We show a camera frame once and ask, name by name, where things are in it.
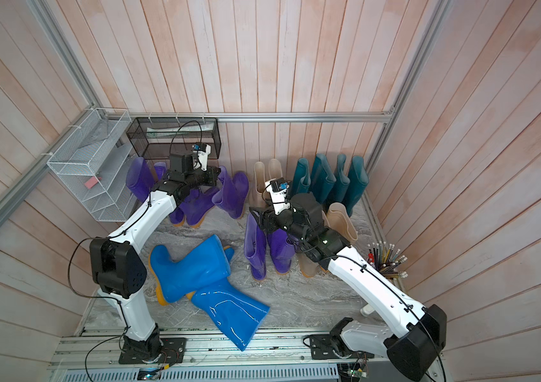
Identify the black mesh basket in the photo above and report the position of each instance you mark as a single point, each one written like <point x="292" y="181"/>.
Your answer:
<point x="162" y="148"/>

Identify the white wire shelf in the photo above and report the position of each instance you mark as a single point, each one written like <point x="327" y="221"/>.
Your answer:
<point x="94" y="147"/>

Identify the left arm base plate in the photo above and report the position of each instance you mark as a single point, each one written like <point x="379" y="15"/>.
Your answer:
<point x="153" y="351"/>

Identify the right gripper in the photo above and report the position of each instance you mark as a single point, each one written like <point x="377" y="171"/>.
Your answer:
<point x="270" y="219"/>

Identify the paper in black basket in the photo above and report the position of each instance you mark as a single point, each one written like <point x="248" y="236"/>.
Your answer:
<point x="188" y="131"/>

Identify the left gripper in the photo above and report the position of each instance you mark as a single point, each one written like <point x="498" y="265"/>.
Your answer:
<point x="212" y="173"/>

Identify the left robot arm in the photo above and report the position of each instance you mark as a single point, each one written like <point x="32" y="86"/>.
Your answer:
<point x="119" y="272"/>

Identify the beige boot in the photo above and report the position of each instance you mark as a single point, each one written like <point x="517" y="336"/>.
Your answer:
<point x="258" y="186"/>
<point x="339" y="220"/>
<point x="308" y="268"/>
<point x="275" y="169"/>

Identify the bundle of pencils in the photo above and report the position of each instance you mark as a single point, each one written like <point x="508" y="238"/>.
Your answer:
<point x="386" y="258"/>

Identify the aluminium frame rail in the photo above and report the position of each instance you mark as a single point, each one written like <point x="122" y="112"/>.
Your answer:
<point x="274" y="117"/>

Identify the pink eraser block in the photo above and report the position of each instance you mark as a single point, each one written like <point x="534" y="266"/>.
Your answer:
<point x="92" y="182"/>

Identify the blue boot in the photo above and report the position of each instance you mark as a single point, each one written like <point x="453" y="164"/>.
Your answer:
<point x="207" y="263"/>

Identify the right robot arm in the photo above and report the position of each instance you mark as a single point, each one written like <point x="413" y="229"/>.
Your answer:
<point x="412" y="336"/>

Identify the teal boot standing back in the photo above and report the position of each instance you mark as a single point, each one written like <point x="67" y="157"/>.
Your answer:
<point x="359" y="180"/>

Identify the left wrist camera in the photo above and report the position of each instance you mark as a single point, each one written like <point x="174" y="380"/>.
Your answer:
<point x="200" y="153"/>

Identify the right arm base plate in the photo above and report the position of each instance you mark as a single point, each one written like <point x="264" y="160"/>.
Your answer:
<point x="325" y="346"/>

